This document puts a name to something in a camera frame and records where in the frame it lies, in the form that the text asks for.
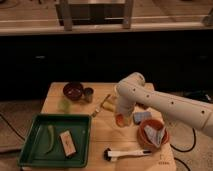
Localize green plastic tray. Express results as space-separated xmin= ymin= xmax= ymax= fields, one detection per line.
xmin=18 ymin=114 xmax=91 ymax=168

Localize wooden stool frame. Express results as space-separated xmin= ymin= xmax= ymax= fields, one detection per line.
xmin=55 ymin=0 xmax=134 ymax=31

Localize grey folded cloth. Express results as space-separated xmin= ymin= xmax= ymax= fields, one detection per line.
xmin=144 ymin=125 xmax=166 ymax=148

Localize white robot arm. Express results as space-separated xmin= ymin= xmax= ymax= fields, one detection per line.
xmin=116 ymin=72 xmax=213 ymax=138

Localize black power cable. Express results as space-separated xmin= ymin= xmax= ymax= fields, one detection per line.
xmin=169 ymin=127 xmax=197 ymax=171

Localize small metal can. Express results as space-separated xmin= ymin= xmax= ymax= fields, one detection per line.
xmin=84 ymin=87 xmax=94 ymax=103

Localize orange bowl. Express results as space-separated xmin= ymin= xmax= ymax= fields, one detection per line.
xmin=137 ymin=119 xmax=169 ymax=151

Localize orange apple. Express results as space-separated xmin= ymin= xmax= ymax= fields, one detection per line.
xmin=115 ymin=114 xmax=131 ymax=127

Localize black floor cable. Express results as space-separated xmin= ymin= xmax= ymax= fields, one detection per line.
xmin=0 ymin=113 xmax=26 ymax=142

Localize tan rectangular block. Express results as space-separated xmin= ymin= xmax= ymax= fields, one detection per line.
xmin=60 ymin=131 xmax=76 ymax=157

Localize white handled dish brush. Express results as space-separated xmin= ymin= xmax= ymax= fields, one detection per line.
xmin=103 ymin=148 xmax=151 ymax=161

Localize blue sponge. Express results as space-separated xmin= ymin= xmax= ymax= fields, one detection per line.
xmin=133 ymin=111 xmax=151 ymax=125

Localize pale green leafy vegetable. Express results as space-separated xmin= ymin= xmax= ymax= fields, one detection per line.
xmin=58 ymin=99 xmax=71 ymax=113

